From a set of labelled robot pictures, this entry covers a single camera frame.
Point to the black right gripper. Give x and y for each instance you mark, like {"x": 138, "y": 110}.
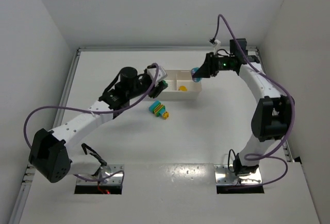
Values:
{"x": 210, "y": 65}

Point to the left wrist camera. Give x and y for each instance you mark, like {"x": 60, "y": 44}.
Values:
{"x": 156, "y": 73}

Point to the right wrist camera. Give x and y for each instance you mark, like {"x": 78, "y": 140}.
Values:
{"x": 216, "y": 45}

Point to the yellow curved lego brick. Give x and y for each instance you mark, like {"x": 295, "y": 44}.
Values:
{"x": 182, "y": 88}

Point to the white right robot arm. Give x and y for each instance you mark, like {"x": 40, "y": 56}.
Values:
{"x": 273, "y": 113}

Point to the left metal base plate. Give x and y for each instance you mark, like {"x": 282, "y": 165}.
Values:
{"x": 113, "y": 174}

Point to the metal base plate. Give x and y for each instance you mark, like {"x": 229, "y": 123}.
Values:
{"x": 113, "y": 174}
{"x": 224, "y": 177}

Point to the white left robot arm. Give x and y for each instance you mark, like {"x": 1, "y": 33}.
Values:
{"x": 49, "y": 151}

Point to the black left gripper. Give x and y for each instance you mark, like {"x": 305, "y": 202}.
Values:
{"x": 154, "y": 89}

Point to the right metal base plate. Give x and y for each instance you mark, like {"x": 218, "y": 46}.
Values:
{"x": 224, "y": 177}

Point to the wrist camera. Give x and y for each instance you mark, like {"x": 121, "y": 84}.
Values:
{"x": 156, "y": 73}
{"x": 216, "y": 45}

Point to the white divided container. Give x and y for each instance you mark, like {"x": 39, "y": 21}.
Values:
{"x": 177, "y": 78}

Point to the bee lego stack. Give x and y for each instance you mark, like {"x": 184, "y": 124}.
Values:
{"x": 159, "y": 110}

